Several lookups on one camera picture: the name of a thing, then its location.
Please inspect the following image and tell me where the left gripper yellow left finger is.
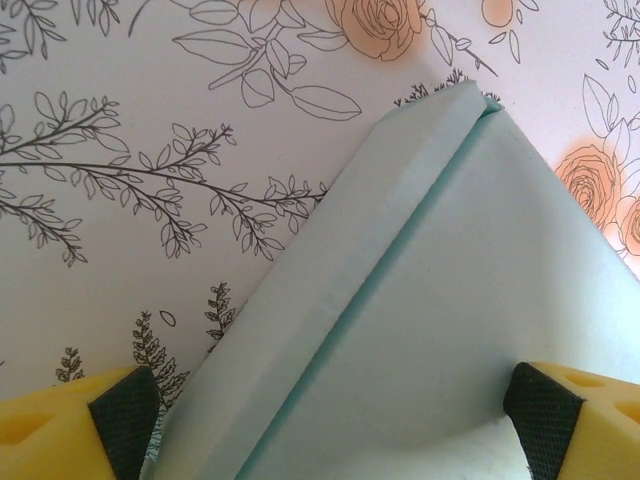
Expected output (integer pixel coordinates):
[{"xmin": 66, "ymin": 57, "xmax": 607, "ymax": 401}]
[{"xmin": 0, "ymin": 364, "xmax": 162, "ymax": 480}]

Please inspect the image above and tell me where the floral tablecloth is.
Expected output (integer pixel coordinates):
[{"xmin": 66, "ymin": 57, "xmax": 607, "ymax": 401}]
[{"xmin": 0, "ymin": 0, "xmax": 640, "ymax": 480}]

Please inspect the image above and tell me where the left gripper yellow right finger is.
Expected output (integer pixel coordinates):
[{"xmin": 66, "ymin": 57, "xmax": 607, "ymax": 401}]
[{"xmin": 499, "ymin": 360, "xmax": 640, "ymax": 480}]

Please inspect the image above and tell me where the teal paper box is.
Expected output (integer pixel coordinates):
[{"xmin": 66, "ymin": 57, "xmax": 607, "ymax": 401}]
[{"xmin": 144, "ymin": 77, "xmax": 640, "ymax": 480}]

